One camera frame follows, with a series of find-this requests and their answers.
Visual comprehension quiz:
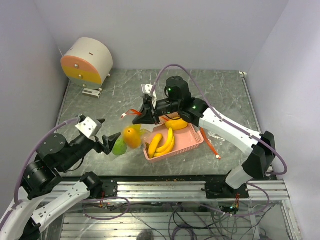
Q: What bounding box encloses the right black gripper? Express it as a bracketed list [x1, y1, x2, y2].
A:
[132, 98, 181, 126]

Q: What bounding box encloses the green round toy fruit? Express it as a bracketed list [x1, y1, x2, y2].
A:
[112, 138, 127, 156]

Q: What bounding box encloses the clear zip bag red zipper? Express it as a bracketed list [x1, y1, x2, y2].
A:
[112, 109, 155, 157]

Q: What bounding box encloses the yellow toy mango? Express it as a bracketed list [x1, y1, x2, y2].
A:
[123, 127, 141, 149]

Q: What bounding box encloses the yellow toy banana bunch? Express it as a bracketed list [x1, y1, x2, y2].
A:
[145, 127, 175, 159]

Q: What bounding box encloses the pink plastic basket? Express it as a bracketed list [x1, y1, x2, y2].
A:
[142, 124, 204, 162]

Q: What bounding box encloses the yellow starfruit slice toy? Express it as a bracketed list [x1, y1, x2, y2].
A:
[131, 124, 146, 136]

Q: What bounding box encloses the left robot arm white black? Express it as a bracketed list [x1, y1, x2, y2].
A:
[0, 115, 121, 240]

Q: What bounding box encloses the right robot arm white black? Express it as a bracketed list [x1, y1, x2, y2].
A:
[133, 76, 276, 198]

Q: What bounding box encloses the white metal latch piece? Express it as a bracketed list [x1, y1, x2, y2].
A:
[82, 88, 101, 99]

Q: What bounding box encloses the round cream drawer box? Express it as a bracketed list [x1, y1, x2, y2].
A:
[60, 37, 114, 90]

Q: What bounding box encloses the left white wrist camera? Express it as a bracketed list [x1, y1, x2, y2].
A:
[75, 117, 102, 139]

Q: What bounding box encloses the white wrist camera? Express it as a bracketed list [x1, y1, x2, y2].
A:
[141, 84, 157, 108]
[75, 117, 102, 139]

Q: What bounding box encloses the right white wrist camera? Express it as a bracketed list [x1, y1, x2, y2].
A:
[141, 84, 157, 108]

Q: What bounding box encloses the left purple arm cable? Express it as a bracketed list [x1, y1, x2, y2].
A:
[0, 117, 82, 231]

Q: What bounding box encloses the aluminium mounting rail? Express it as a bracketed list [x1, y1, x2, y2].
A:
[44, 179, 291, 201]

